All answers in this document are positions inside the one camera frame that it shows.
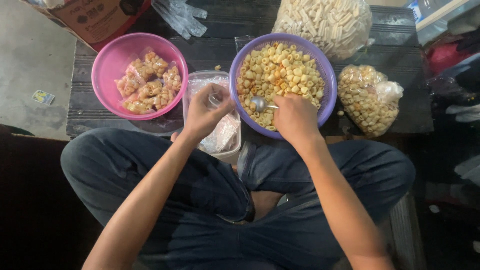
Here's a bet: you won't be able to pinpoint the brown cardboard box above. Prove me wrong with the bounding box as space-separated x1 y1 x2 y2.
20 0 151 52

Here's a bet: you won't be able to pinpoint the pink plastic bowl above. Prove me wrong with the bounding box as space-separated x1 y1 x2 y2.
91 32 189 121

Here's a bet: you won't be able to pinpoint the pile of filled snack packets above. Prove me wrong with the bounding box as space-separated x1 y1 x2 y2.
114 48 183 115

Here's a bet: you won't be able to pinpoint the large bag of white stick snacks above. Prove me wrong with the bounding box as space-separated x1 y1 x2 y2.
271 0 374 62

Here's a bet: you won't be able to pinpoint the heap of loose macaroni snacks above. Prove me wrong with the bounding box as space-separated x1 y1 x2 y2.
236 42 326 132

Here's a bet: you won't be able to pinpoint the clear plastic container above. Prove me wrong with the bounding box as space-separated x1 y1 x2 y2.
182 70 243 160

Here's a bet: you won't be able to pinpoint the purple plastic basket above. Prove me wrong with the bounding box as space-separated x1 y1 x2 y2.
229 33 338 141

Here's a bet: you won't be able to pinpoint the stack of empty plastic bags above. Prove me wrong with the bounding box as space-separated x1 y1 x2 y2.
187 74 241 154

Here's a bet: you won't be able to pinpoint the person's right hand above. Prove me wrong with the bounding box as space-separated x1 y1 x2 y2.
272 93 322 146

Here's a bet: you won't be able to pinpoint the person's blue jeans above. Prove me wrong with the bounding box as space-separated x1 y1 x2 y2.
60 127 416 270

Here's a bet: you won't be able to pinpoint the white shelf with bottle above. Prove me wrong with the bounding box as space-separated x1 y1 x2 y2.
404 0 480 46

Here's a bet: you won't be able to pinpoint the crumpled clear plastic wrap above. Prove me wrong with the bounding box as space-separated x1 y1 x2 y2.
151 0 208 40

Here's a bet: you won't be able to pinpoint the clear bag of macaroni snacks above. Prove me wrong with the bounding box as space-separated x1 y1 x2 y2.
337 64 404 138

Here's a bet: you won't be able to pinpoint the person's left hand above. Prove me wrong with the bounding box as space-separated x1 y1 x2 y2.
182 83 236 142

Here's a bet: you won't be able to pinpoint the small blue yellow card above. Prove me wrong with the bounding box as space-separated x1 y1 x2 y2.
32 89 55 106

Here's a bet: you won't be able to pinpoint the metal spoon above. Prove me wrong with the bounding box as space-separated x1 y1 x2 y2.
250 96 279 113

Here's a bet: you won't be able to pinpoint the heap of clothes and bags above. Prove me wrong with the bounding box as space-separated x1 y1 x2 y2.
423 29 480 124

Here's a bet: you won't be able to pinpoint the small clear plastic bag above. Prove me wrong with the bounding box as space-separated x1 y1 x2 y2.
207 92 226 111

